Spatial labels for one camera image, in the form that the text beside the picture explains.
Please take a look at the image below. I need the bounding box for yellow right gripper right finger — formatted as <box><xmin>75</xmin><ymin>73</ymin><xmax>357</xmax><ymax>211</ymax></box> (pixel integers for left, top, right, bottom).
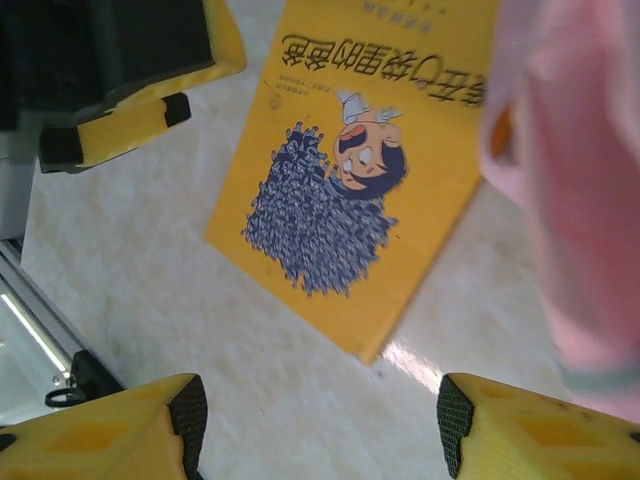
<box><xmin>436</xmin><ymin>372</ymin><xmax>640</xmax><ymax>480</ymax></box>

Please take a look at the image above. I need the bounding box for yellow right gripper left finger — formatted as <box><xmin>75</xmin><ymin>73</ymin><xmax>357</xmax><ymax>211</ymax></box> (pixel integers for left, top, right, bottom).
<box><xmin>0</xmin><ymin>372</ymin><xmax>209</xmax><ymax>480</ymax></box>

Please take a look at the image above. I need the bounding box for pink student backpack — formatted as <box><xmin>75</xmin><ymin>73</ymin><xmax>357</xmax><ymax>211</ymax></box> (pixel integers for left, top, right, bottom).
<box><xmin>477</xmin><ymin>0</ymin><xmax>640</xmax><ymax>426</ymax></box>

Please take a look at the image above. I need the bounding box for yellow cartoon cover book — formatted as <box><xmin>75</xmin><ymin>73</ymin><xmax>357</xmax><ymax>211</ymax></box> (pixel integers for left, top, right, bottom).
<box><xmin>204</xmin><ymin>0</ymin><xmax>506</xmax><ymax>366</ymax></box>

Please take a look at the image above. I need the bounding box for aluminium cell frame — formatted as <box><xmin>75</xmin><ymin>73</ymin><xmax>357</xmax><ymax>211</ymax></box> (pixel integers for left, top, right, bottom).
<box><xmin>0</xmin><ymin>238</ymin><xmax>126</xmax><ymax>416</ymax></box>

